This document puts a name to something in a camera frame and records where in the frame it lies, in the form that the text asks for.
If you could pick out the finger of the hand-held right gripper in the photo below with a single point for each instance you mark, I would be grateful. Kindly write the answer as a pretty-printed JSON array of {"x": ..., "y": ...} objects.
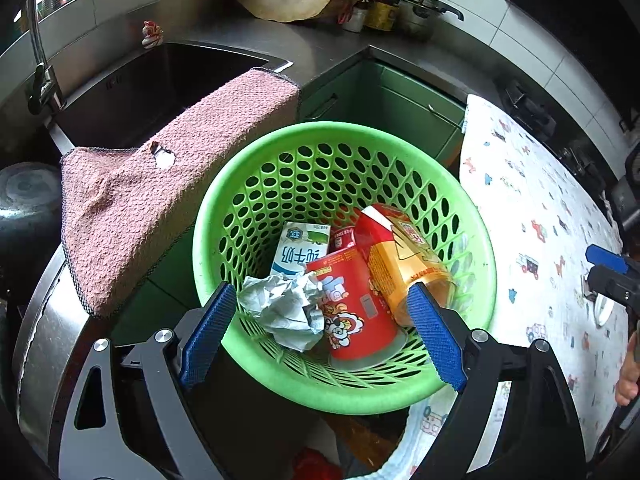
[
  {"x": 612, "y": 282},
  {"x": 607, "y": 256}
]

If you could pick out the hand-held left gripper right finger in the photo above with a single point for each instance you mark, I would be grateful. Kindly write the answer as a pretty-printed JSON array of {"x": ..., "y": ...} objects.
[{"x": 435, "y": 335}]

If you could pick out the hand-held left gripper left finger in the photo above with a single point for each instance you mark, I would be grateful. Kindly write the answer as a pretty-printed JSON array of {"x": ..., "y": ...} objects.
[{"x": 207, "y": 335}]

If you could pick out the white paper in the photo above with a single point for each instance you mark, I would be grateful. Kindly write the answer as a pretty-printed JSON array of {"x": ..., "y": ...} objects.
[{"x": 280, "y": 305}]

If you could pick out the yellow plastic bag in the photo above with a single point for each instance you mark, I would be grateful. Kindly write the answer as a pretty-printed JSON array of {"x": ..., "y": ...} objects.
[{"x": 400, "y": 260}]

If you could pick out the red cartoon can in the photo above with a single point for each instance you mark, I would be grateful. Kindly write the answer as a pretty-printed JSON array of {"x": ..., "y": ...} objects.
[{"x": 355, "y": 310}]

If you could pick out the white milk carton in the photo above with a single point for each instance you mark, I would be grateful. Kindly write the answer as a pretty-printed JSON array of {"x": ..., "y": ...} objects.
[{"x": 295, "y": 255}]

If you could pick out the red wrapper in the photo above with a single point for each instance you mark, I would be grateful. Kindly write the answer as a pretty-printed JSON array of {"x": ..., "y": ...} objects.
[{"x": 342, "y": 239}]

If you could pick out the green plastic basket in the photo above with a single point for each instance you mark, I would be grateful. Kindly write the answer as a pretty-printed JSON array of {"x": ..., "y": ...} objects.
[{"x": 300, "y": 160}]

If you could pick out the person's right hand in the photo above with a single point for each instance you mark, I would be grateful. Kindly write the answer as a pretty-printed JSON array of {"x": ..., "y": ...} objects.
[{"x": 629, "y": 375}]

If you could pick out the white plate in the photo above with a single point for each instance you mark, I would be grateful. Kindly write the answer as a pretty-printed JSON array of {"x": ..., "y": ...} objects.
[{"x": 602, "y": 312}]

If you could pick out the white printed cloth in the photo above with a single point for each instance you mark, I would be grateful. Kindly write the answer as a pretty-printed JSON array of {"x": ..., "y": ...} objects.
[{"x": 540, "y": 210}]

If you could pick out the black gas stove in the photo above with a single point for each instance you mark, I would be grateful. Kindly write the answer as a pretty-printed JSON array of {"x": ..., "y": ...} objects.
[{"x": 540, "y": 115}]

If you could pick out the large stainless steel pot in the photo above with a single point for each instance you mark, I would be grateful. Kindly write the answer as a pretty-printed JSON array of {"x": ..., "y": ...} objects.
[{"x": 50, "y": 335}]

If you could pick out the pink towel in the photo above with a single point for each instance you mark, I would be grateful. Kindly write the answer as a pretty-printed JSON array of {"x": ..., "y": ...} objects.
[{"x": 150, "y": 185}]

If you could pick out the red plastic stool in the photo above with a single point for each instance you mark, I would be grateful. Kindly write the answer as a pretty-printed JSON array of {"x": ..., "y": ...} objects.
[{"x": 312, "y": 465}]

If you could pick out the green cabinet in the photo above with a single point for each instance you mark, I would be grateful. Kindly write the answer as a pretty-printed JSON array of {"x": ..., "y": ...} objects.
[{"x": 390, "y": 105}]

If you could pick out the steel sink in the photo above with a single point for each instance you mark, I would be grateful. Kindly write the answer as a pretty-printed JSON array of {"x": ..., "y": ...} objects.
[{"x": 150, "y": 85}]

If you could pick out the metal faucet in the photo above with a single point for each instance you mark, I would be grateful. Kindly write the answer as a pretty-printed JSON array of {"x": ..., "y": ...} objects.
[{"x": 42, "y": 85}]

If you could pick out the small red white figurine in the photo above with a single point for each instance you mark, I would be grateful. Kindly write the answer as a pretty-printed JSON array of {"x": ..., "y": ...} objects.
[{"x": 152, "y": 35}]

